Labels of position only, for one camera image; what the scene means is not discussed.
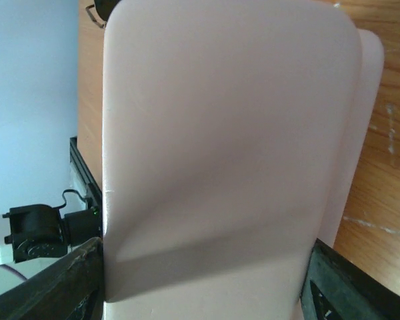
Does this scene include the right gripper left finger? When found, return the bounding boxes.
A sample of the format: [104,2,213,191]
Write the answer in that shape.
[0,237,103,319]

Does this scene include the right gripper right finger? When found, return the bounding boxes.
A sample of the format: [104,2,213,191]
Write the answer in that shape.
[300,239,400,319]

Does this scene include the pink glasses case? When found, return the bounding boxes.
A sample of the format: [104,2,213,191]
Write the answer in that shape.
[102,1,384,319]

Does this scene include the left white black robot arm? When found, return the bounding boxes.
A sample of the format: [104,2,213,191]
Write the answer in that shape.
[0,189,103,281]

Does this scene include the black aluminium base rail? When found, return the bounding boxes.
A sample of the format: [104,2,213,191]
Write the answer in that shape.
[69,137,103,209]

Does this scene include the black thin-frame sunglasses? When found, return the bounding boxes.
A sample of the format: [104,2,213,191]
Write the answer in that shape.
[85,4,107,29]

